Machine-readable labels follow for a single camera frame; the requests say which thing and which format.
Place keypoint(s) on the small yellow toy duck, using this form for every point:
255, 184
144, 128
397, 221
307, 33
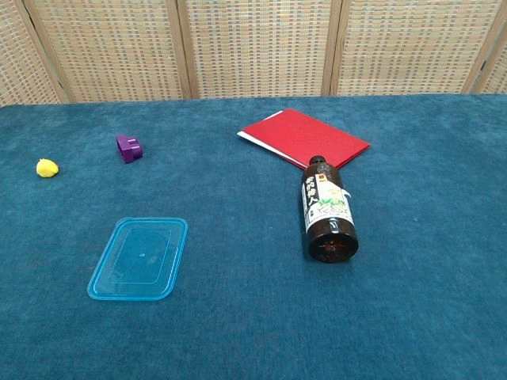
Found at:
46, 168

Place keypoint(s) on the clear blue plastic lid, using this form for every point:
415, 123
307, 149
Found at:
138, 259

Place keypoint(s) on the red notebook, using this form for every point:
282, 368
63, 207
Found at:
305, 136

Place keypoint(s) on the brown glass bottle with label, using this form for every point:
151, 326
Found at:
328, 213

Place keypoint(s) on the blue felt table cover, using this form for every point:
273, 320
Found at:
253, 316

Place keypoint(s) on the purple plastic block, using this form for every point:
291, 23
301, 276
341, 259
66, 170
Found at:
128, 149

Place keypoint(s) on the woven rattan screen panel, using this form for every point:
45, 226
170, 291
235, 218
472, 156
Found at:
111, 47
20, 59
497, 71
412, 47
257, 47

